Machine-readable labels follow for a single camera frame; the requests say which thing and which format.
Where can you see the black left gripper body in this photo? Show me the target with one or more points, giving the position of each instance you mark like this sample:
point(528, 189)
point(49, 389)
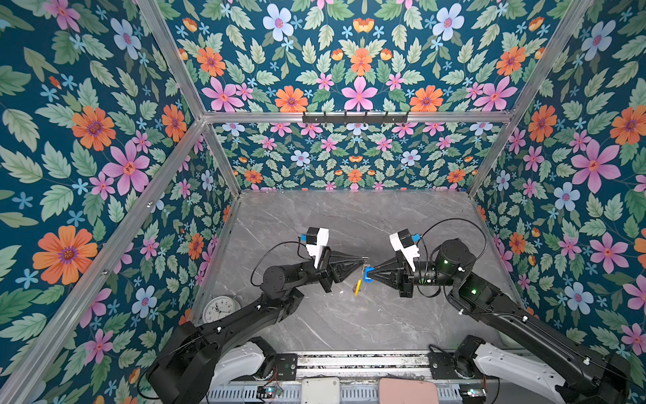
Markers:
point(321, 274)

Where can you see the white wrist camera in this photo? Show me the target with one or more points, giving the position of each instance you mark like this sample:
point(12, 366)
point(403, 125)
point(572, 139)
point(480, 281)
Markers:
point(316, 240)
point(406, 243)

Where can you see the small green circuit board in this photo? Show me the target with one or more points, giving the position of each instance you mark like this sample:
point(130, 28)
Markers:
point(269, 393)

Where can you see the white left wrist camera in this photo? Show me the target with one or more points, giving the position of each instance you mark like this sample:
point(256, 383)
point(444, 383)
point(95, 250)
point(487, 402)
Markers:
point(316, 240)

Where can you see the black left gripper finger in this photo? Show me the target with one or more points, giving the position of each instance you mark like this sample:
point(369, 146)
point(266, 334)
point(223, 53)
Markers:
point(343, 269)
point(341, 258)

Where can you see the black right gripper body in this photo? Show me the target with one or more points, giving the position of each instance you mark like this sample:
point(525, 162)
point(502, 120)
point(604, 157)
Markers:
point(427, 276)

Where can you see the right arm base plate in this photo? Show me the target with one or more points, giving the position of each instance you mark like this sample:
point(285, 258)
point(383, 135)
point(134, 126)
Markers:
point(444, 366)

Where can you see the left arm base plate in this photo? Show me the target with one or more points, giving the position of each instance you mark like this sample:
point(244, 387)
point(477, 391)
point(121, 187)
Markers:
point(280, 366)

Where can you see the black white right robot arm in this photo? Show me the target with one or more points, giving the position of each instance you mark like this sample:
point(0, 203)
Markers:
point(558, 369)

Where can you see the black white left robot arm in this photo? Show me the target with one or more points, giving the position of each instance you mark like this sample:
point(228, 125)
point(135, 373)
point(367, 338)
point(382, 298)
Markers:
point(183, 371)

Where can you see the black wall hook rack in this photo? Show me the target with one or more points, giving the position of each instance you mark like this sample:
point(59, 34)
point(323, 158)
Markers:
point(370, 118)

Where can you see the pink plastic box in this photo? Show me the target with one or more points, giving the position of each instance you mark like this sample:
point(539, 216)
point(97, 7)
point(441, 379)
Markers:
point(400, 391)

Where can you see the yellow capped key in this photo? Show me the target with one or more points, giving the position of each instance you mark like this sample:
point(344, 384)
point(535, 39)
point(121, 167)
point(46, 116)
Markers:
point(358, 287)

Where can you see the right small circuit board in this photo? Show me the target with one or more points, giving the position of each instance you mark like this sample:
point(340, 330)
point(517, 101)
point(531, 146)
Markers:
point(472, 394)

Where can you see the white alarm clock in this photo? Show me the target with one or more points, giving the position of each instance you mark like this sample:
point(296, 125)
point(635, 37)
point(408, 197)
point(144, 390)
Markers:
point(220, 307)

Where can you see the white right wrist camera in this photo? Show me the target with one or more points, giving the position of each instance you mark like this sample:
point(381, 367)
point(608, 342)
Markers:
point(406, 243)

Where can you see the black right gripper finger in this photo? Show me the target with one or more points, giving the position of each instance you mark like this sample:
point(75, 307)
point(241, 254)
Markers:
point(389, 267)
point(391, 281)

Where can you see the white plastic box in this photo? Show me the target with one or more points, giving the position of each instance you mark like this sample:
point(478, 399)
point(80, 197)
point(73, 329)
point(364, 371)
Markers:
point(322, 390)

